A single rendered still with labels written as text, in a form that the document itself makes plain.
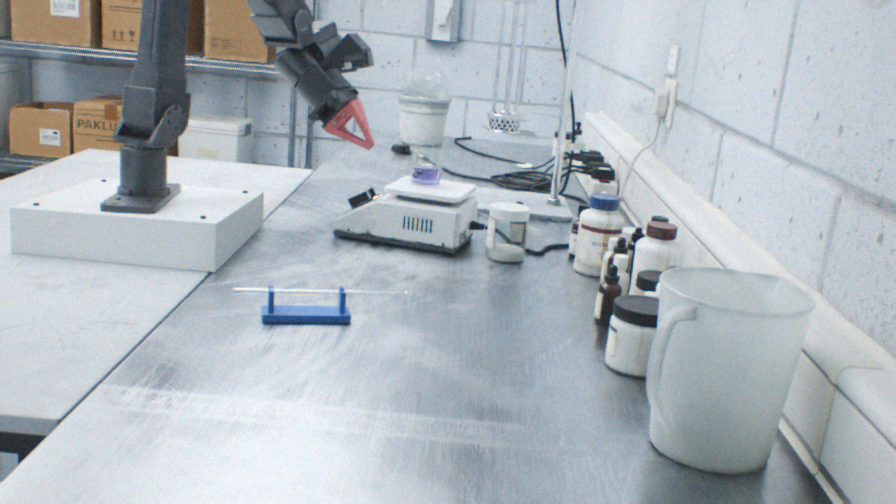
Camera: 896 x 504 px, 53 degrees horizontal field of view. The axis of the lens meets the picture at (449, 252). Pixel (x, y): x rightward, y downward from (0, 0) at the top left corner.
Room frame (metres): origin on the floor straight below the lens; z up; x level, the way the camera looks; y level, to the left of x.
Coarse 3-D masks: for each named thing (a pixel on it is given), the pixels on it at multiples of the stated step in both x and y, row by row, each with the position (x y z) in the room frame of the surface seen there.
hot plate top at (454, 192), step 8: (408, 176) 1.44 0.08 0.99; (392, 184) 1.36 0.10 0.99; (400, 184) 1.37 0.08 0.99; (408, 184) 1.37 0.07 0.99; (448, 184) 1.40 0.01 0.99; (456, 184) 1.41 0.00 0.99; (464, 184) 1.42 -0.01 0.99; (392, 192) 1.33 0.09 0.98; (400, 192) 1.33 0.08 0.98; (408, 192) 1.33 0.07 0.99; (416, 192) 1.32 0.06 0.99; (424, 192) 1.32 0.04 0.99; (432, 192) 1.33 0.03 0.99; (440, 192) 1.34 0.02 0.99; (448, 192) 1.34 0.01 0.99; (456, 192) 1.35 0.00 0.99; (464, 192) 1.35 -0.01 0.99; (472, 192) 1.39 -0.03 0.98; (440, 200) 1.31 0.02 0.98; (448, 200) 1.31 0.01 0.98; (456, 200) 1.31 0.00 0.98
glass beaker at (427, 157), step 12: (420, 144) 1.37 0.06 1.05; (432, 144) 1.36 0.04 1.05; (444, 144) 1.38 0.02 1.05; (420, 156) 1.37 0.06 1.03; (432, 156) 1.37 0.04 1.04; (444, 156) 1.39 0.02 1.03; (420, 168) 1.37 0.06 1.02; (432, 168) 1.37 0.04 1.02; (420, 180) 1.37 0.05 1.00; (432, 180) 1.37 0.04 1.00
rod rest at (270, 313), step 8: (272, 288) 0.97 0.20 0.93; (272, 296) 0.96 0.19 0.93; (344, 296) 0.97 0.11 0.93; (272, 304) 0.96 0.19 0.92; (344, 304) 0.97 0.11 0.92; (264, 312) 0.96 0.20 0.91; (272, 312) 0.96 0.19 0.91; (280, 312) 0.96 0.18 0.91; (288, 312) 0.96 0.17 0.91; (296, 312) 0.97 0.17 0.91; (304, 312) 0.97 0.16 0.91; (312, 312) 0.97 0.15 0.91; (320, 312) 0.97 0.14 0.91; (328, 312) 0.98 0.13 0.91; (336, 312) 0.98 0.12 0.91; (344, 312) 0.98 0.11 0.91; (264, 320) 0.95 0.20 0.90; (272, 320) 0.95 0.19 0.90; (280, 320) 0.95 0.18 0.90; (288, 320) 0.96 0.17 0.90; (296, 320) 0.96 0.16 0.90; (304, 320) 0.96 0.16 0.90; (312, 320) 0.96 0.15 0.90; (320, 320) 0.96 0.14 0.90; (328, 320) 0.97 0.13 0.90; (336, 320) 0.97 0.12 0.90; (344, 320) 0.97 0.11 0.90
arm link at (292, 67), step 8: (288, 48) 1.47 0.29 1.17; (296, 48) 1.48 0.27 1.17; (304, 48) 1.49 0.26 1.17; (312, 48) 1.51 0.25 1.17; (280, 56) 1.47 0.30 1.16; (288, 56) 1.47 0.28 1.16; (296, 56) 1.47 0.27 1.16; (304, 56) 1.48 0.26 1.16; (312, 56) 1.52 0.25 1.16; (320, 56) 1.51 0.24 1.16; (280, 64) 1.47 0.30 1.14; (288, 64) 1.47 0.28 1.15; (296, 64) 1.47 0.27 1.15; (304, 64) 1.47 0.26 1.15; (312, 64) 1.47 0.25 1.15; (280, 72) 1.48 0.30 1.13; (288, 72) 1.47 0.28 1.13; (296, 72) 1.46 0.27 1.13; (304, 72) 1.46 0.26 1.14; (288, 80) 1.48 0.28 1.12; (296, 80) 1.46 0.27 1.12
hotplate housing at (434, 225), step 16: (368, 208) 1.33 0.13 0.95; (384, 208) 1.33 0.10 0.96; (400, 208) 1.32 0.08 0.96; (416, 208) 1.32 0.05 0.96; (432, 208) 1.32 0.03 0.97; (448, 208) 1.31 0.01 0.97; (464, 208) 1.34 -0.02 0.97; (336, 224) 1.35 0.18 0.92; (352, 224) 1.34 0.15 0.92; (368, 224) 1.33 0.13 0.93; (384, 224) 1.33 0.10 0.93; (400, 224) 1.32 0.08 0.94; (416, 224) 1.32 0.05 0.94; (432, 224) 1.31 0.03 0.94; (448, 224) 1.30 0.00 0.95; (464, 224) 1.34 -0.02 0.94; (480, 224) 1.38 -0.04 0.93; (384, 240) 1.33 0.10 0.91; (400, 240) 1.33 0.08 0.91; (416, 240) 1.32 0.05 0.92; (432, 240) 1.31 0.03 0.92; (448, 240) 1.30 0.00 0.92; (464, 240) 1.37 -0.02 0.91
